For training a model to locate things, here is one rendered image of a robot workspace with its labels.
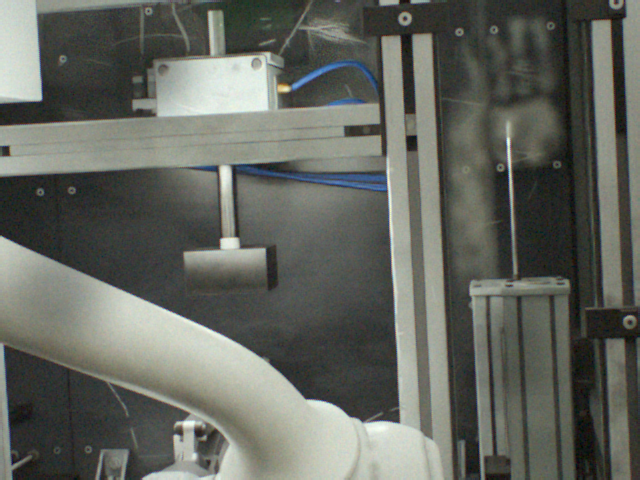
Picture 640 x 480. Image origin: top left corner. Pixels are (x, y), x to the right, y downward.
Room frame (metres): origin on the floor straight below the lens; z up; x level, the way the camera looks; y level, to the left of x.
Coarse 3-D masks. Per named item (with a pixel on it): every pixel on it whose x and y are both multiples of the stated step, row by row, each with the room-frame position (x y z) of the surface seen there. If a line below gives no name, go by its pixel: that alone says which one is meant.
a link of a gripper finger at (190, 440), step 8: (184, 424) 1.16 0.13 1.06; (192, 424) 1.15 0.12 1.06; (184, 432) 1.15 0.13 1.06; (192, 432) 1.15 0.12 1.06; (184, 440) 1.15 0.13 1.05; (192, 440) 1.15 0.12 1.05; (200, 440) 1.16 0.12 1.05; (184, 448) 1.15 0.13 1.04; (192, 448) 1.15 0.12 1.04; (184, 456) 1.15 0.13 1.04; (192, 456) 1.15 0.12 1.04
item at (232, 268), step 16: (224, 176) 1.36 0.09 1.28; (224, 192) 1.36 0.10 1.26; (224, 208) 1.36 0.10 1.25; (224, 224) 1.36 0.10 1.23; (224, 240) 1.36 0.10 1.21; (192, 256) 1.35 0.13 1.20; (208, 256) 1.34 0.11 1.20; (224, 256) 1.34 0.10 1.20; (240, 256) 1.34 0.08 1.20; (256, 256) 1.34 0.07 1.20; (272, 256) 1.37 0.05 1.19; (192, 272) 1.35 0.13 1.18; (208, 272) 1.34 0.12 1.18; (224, 272) 1.34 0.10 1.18; (240, 272) 1.34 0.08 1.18; (256, 272) 1.34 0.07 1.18; (272, 272) 1.36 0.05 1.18; (192, 288) 1.35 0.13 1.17; (208, 288) 1.34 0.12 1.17; (224, 288) 1.34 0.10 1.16; (240, 288) 1.34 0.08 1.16; (256, 288) 1.34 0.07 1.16; (272, 288) 1.36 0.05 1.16
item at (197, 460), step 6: (180, 456) 1.14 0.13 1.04; (198, 456) 1.14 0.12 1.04; (180, 462) 1.13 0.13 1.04; (186, 462) 1.13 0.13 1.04; (192, 462) 1.13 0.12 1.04; (198, 462) 1.14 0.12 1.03; (204, 462) 1.16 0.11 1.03; (168, 468) 1.12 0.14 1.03; (174, 468) 1.11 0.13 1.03; (180, 468) 1.11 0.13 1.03; (186, 468) 1.11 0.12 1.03; (192, 468) 1.12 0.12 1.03; (198, 468) 1.12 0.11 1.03; (204, 468) 1.15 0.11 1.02; (198, 474) 1.11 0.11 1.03; (204, 474) 1.11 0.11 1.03; (210, 474) 1.12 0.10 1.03
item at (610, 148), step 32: (608, 32) 1.11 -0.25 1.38; (608, 64) 1.11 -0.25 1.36; (608, 96) 1.11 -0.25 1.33; (608, 128) 1.11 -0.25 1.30; (608, 160) 1.11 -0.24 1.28; (608, 192) 1.11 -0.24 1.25; (608, 224) 1.11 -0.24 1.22; (608, 256) 1.11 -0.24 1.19; (608, 288) 1.11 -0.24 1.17; (608, 352) 1.11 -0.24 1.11; (608, 384) 1.11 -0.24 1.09; (608, 416) 1.11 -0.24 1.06; (608, 448) 1.11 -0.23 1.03
